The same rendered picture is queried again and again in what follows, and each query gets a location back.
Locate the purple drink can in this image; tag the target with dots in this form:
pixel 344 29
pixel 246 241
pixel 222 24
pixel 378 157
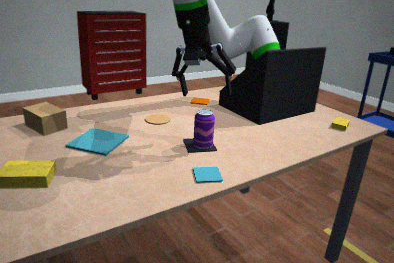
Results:
pixel 204 129

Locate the teal flat rectangular slab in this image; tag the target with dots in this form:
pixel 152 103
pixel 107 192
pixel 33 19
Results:
pixel 97 141

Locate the flat light blue square pad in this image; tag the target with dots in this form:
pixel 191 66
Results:
pixel 207 174

